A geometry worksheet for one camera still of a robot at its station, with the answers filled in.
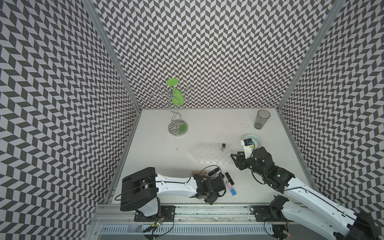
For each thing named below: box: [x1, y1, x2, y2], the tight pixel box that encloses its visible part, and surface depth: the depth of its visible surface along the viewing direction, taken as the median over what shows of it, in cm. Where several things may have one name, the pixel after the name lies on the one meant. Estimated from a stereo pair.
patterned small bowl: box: [244, 134, 263, 150], surface depth 98 cm
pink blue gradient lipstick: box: [226, 180, 237, 197], surface depth 82 cm
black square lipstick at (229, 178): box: [225, 172, 235, 186], surface depth 85 cm
